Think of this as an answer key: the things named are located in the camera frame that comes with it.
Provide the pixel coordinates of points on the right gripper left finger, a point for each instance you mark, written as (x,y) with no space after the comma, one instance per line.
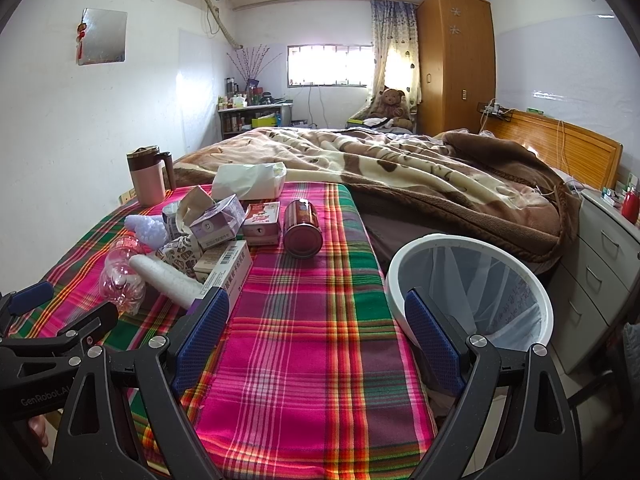
(97,438)

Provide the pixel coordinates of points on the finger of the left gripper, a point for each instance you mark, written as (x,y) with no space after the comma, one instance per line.
(75,338)
(16,304)

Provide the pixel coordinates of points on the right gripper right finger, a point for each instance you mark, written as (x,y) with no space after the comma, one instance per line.
(537,435)

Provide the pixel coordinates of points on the white long medicine box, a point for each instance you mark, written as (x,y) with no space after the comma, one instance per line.
(224,266)

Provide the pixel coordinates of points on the purple small carton box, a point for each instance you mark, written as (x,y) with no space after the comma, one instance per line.
(219,224)

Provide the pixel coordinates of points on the beige printed paper bag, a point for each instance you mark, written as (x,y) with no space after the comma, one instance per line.
(191,207)

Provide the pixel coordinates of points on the red strawberry milk carton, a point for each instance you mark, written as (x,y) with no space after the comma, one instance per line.
(262,226)

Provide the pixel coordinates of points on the red drink can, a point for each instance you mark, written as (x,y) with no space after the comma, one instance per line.
(302,236)

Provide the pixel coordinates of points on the white foam net sleeve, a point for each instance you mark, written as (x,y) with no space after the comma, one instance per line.
(149,230)

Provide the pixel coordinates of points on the white round trash bin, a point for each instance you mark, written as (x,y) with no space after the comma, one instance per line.
(488,291)

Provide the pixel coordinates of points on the person's left hand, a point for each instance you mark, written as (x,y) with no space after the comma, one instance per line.
(38,428)

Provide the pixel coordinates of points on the grey drawer nightstand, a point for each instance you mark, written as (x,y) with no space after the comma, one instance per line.
(596,282)

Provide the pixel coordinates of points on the pink plaid bed cloth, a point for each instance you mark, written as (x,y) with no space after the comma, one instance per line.
(311,377)

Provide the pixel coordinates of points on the pink brown travel mug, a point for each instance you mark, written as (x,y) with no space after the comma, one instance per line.
(151,171)

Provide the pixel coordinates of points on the brown beige fleece blanket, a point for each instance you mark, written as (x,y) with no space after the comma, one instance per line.
(407,185)

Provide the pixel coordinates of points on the white tissue pack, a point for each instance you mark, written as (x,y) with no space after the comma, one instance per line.
(249,182)

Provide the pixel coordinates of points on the red jar on nightstand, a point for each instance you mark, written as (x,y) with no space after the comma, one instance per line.
(631,206)

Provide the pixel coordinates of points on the wooden headboard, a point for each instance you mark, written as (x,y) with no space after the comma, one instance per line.
(587,156)

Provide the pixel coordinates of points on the cluttered side table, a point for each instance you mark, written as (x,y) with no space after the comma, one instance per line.
(236,120)

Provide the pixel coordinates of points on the brown teddy bear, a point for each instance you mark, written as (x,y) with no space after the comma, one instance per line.
(391,110)

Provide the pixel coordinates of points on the red hanging knot ornament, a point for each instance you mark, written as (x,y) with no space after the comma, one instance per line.
(81,33)

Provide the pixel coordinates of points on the purple branch decoration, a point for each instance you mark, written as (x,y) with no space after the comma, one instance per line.
(250,62)

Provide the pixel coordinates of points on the wooden wardrobe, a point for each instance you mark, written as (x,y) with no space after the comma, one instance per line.
(457,63)

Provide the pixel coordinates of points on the floral window curtain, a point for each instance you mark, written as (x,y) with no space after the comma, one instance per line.
(396,49)

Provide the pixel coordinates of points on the silver wall mirror panel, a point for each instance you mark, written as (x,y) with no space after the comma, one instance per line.
(105,40)

